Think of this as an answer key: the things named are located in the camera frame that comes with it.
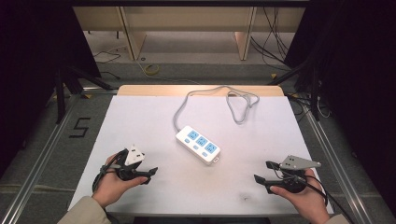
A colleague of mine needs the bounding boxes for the tangled floor cables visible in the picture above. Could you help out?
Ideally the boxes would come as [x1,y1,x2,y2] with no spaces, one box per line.
[285,92,332,123]

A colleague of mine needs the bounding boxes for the yellow tape roll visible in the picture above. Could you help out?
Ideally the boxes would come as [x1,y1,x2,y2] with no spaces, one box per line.
[143,63,161,77]

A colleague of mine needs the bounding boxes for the aluminium floor rail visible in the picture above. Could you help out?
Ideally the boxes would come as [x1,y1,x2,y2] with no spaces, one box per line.
[0,87,120,224]
[302,106,375,224]

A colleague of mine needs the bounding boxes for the black cable bundle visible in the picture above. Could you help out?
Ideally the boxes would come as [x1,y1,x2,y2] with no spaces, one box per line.
[249,6,301,72]

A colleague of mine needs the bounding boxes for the black curtain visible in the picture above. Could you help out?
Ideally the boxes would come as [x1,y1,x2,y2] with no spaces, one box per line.
[0,0,103,178]
[283,0,396,216]

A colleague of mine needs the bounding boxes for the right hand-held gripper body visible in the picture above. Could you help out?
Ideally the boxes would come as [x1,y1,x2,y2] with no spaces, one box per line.
[274,155,322,194]

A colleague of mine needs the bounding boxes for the thin black floor cable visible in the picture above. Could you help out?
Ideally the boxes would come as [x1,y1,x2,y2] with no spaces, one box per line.
[92,49,122,80]

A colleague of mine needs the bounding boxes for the black metal stand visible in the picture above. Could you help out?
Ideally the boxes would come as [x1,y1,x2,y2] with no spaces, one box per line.
[53,63,116,125]
[266,57,322,122]

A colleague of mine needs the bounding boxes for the wooden desk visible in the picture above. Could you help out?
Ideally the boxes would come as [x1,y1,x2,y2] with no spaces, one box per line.
[72,6,306,62]

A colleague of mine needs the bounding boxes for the white power strip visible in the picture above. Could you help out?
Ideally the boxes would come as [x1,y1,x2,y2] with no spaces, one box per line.
[175,125,221,166]

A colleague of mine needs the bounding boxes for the wooden table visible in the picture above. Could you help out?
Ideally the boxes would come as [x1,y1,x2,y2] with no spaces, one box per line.
[117,84,285,98]

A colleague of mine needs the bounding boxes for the person's right hand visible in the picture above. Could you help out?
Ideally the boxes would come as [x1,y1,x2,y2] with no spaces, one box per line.
[269,167,332,224]

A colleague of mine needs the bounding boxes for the white table sheet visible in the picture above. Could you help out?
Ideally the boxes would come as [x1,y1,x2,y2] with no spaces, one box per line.
[67,94,334,217]

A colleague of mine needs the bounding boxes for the person's left hand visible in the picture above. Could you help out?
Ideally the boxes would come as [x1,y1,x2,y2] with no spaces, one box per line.
[92,153,149,209]

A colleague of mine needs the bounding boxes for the left hand-held gripper cable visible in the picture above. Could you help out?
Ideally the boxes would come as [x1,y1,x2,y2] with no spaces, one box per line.
[92,150,129,193]

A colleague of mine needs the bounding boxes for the right hand-held gripper cable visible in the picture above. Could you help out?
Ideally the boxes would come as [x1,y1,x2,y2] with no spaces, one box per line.
[267,161,356,224]

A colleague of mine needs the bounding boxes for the hand-held gripper cable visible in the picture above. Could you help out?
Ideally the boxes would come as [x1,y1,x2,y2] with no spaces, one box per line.
[267,161,356,224]
[92,150,129,193]

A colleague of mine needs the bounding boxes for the grey power strip cable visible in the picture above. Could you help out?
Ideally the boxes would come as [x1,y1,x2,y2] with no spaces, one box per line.
[172,85,261,133]

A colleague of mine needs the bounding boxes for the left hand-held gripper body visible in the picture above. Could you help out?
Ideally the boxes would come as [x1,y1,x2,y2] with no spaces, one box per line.
[115,144,149,182]

